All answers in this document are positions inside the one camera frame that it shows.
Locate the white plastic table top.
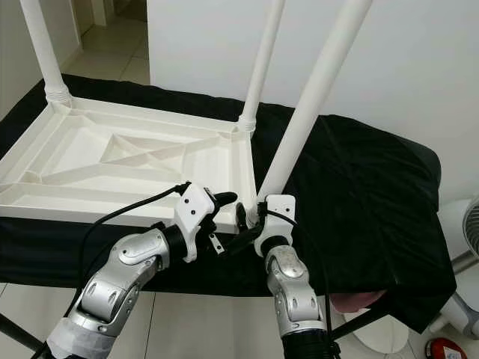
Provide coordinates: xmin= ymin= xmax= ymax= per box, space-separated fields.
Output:
xmin=0 ymin=96 xmax=259 ymax=225

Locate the black tablecloth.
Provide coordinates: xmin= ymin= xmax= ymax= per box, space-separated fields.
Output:
xmin=0 ymin=75 xmax=457 ymax=334

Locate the pink cushion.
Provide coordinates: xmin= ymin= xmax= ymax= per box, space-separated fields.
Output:
xmin=329 ymin=292 xmax=390 ymax=313

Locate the dark grey table leg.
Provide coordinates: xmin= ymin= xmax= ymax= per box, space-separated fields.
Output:
xmin=329 ymin=303 xmax=394 ymax=343

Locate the black stand leg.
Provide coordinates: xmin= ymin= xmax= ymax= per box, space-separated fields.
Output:
xmin=0 ymin=310 xmax=46 ymax=354

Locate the red round appliance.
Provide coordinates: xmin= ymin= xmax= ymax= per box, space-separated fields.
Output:
xmin=423 ymin=337 xmax=469 ymax=359

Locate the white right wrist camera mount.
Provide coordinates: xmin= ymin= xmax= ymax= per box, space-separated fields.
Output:
xmin=254 ymin=194 xmax=296 ymax=257

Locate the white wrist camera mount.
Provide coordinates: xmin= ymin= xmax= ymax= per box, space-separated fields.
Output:
xmin=254 ymin=194 xmax=296 ymax=257
xmin=174 ymin=183 xmax=222 ymax=263

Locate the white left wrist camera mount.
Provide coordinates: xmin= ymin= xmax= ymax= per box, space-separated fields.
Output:
xmin=174 ymin=183 xmax=222 ymax=263

